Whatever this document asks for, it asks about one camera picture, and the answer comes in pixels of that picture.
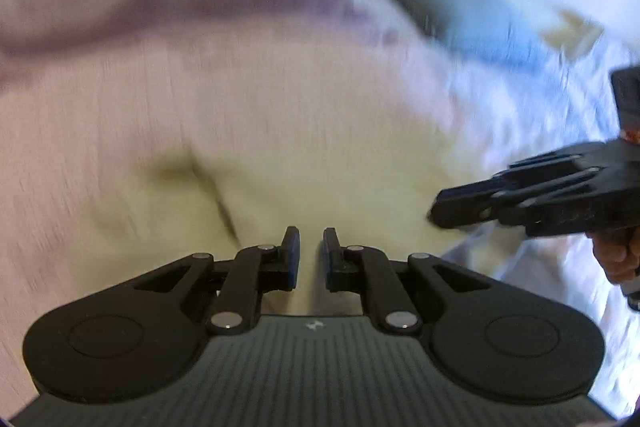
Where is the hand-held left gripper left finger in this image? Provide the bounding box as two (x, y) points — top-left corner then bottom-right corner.
(131, 226), (301, 336)

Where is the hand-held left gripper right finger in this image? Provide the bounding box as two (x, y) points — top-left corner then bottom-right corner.
(322, 227), (493, 336)

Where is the blue pillow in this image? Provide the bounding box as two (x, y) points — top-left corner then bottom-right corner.
(359, 0), (557, 74)

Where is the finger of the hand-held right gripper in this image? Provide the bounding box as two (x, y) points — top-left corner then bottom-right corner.
(430, 168), (602, 230)
(494, 141), (619, 181)

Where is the pale yellow towel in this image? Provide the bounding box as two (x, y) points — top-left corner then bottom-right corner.
(0, 0), (451, 408)

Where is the cream white garment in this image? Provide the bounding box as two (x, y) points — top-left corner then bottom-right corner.
(115, 72), (501, 319)

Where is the person's right hand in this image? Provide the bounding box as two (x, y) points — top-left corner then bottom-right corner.
(590, 226), (640, 286)

